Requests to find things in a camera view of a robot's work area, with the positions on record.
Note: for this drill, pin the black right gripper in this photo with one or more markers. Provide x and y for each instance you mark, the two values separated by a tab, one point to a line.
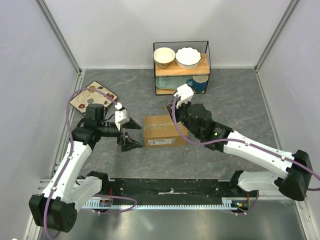
178	108

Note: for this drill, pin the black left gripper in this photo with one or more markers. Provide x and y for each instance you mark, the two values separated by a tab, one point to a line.
128	143

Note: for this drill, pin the brown cardboard express box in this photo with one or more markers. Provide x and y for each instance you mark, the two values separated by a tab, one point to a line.
160	131

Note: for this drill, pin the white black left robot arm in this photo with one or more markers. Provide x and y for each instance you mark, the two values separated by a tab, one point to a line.
57	207

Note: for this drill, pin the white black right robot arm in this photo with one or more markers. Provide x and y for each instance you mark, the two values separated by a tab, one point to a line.
289	173

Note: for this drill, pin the pale green rectangular plate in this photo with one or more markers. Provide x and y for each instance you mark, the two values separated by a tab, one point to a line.
171	82

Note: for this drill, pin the blue mug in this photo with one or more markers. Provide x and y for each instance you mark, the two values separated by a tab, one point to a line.
198	83

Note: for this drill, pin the white scalloped bowl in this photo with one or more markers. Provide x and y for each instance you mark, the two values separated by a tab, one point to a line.
188	58

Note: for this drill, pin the floral square coaster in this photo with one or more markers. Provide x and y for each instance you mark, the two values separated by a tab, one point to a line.
86	97

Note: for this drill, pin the cream ceramic bowl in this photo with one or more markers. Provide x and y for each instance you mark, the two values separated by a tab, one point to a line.
164	56

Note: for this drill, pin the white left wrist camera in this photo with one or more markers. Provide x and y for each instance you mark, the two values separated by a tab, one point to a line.
121	116

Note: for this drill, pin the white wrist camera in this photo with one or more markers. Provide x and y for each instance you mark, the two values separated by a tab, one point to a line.
121	116
183	95

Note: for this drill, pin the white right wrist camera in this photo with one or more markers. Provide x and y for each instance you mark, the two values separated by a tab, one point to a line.
183	95

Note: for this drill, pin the black wire wooden shelf rack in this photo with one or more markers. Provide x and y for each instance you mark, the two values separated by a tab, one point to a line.
203	68

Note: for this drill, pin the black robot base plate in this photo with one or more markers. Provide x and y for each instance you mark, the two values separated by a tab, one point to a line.
174	191

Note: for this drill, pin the grey slotted cable duct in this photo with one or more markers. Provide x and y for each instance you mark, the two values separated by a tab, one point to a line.
99	203

